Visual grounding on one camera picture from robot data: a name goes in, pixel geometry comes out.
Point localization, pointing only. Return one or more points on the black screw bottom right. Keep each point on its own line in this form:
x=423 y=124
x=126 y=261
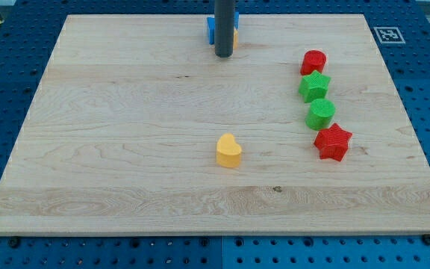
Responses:
x=426 y=239

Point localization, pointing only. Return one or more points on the red star block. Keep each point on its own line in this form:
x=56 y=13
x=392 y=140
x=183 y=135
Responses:
x=333 y=142

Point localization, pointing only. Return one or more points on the red cylinder block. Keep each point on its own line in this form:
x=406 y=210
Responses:
x=313 y=60

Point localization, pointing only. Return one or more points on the green star block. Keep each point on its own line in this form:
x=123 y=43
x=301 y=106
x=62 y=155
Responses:
x=314 y=86

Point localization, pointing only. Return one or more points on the white fiducial marker tag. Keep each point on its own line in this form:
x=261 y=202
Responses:
x=389 y=35

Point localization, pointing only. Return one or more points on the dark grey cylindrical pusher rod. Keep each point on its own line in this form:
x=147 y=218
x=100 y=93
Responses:
x=224 y=27

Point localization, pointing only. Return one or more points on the black screw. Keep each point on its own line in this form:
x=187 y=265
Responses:
x=14 y=242
x=426 y=239

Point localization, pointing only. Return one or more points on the black screw bottom left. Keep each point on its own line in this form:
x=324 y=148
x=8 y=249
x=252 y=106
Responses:
x=14 y=242

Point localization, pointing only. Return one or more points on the blue block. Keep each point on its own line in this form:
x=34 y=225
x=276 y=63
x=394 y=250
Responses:
x=211 y=27

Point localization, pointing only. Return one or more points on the light wooden board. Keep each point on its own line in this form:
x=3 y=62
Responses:
x=120 y=137

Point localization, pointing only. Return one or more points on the yellow block behind rod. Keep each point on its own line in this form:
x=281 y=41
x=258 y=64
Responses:
x=235 y=39

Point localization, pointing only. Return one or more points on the green cylinder block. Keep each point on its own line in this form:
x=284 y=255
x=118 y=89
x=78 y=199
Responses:
x=320 y=114

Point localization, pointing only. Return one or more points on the yellow heart block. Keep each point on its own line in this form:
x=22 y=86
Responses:
x=228 y=151

